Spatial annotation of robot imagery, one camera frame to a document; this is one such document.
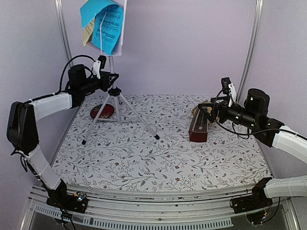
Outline aluminium frame post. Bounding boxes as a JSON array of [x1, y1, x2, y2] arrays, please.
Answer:
[[237, 0, 264, 102], [54, 0, 84, 103]]

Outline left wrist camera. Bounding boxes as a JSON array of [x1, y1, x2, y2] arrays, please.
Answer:
[[97, 55, 106, 69]]

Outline red floral round tin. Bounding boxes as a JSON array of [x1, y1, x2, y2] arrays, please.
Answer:
[[90, 103, 115, 119]]

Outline white tripod music stand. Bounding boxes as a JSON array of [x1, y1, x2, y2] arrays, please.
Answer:
[[81, 0, 161, 146]]

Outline white blue sheet music booklet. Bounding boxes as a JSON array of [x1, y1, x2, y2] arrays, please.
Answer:
[[80, 0, 127, 57]]

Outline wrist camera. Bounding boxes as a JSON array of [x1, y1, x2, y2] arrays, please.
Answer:
[[97, 55, 106, 69], [221, 77, 231, 95]]

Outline aluminium front rail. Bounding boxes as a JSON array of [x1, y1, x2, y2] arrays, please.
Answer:
[[21, 185, 303, 230]]

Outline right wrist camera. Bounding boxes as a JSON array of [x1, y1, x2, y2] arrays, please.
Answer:
[[221, 77, 231, 95]]

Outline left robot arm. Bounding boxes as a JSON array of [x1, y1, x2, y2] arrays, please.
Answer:
[[7, 55, 118, 208]]

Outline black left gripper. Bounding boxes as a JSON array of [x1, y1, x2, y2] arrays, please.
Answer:
[[81, 70, 119, 94]]

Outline left aluminium frame post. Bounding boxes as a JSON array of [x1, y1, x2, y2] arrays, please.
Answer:
[[54, 0, 84, 103]]

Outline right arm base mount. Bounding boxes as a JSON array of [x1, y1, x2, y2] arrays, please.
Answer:
[[229, 191, 273, 225]]

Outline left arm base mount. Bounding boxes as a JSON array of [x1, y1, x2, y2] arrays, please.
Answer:
[[46, 190, 88, 214]]

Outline woven bamboo tray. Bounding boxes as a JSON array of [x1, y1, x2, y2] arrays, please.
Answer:
[[191, 101, 224, 123]]

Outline right aluminium frame post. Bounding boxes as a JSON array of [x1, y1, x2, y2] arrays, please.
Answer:
[[237, 0, 264, 102]]

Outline yellow sheet music page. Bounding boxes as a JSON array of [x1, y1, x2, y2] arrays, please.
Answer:
[[82, 19, 95, 46]]

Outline floral table cloth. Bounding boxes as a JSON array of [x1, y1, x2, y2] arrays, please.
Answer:
[[52, 95, 271, 192]]

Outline dark red wooden metronome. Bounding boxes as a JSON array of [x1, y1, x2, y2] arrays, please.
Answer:
[[189, 109, 208, 143]]

